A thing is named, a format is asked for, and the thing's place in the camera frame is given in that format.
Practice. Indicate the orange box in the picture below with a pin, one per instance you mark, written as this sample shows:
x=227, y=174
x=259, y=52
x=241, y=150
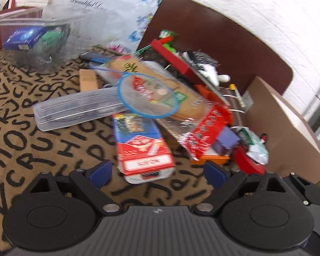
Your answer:
x=210, y=160

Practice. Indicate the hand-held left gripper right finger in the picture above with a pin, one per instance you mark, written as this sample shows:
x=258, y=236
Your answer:
x=216, y=174

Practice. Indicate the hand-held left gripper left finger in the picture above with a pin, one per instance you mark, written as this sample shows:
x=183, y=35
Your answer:
x=101, y=173

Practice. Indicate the floral clear plastic bag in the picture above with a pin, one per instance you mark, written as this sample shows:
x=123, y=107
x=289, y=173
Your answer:
x=109, y=13

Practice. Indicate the red printed packet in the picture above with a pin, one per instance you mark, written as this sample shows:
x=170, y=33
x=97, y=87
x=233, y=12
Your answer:
x=208, y=130

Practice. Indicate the clear plastic container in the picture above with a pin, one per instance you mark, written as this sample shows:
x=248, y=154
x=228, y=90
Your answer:
x=34, y=18

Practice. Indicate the purple box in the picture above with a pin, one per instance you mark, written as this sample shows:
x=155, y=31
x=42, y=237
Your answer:
x=225, y=141

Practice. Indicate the blue-rimmed round mesh fan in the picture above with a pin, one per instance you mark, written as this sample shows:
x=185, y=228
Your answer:
x=146, y=98

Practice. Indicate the red playing card box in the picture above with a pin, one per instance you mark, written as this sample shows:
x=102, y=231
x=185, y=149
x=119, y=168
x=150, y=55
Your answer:
x=141, y=149

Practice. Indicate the green white snack packet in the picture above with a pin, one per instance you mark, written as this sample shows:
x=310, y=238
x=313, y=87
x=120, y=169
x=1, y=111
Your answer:
x=254, y=145

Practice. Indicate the purple glitter item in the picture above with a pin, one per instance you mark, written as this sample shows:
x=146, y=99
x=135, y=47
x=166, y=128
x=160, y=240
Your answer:
x=204, y=57

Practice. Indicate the large red tape roll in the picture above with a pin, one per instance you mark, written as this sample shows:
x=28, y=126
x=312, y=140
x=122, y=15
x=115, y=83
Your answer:
x=249, y=164

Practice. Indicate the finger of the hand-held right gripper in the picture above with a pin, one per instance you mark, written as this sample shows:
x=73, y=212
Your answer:
x=313, y=193

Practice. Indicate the clear plastic pencil case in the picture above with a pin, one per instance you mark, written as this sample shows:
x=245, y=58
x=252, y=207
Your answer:
x=69, y=110

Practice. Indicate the green small box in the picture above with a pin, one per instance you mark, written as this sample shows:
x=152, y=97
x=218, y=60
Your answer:
x=166, y=34

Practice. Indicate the dark brown wooden board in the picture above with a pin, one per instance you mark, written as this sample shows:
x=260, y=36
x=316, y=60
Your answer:
x=216, y=45

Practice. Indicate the brown plaid case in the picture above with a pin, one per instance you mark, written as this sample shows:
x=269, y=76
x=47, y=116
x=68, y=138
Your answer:
x=236, y=114

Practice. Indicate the brown cardboard box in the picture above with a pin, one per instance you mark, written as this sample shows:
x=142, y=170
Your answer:
x=282, y=138

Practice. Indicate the blue packet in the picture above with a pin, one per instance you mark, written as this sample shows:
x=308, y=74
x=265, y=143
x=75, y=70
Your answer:
x=22, y=37

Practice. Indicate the green plastic item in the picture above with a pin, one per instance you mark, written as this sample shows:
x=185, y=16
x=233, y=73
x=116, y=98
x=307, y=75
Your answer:
x=52, y=39

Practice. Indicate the red patterned box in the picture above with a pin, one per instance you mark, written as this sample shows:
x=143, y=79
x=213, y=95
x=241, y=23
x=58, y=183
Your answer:
x=170, y=57

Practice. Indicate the yellow-capped small tube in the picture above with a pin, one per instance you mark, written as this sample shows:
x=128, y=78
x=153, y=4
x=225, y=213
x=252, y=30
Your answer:
x=238, y=94

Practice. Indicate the letter-print desktop cloth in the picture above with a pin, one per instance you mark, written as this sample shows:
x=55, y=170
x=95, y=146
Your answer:
x=29, y=144

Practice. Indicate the wooden block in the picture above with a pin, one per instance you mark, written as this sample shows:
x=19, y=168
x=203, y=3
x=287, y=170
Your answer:
x=88, y=80

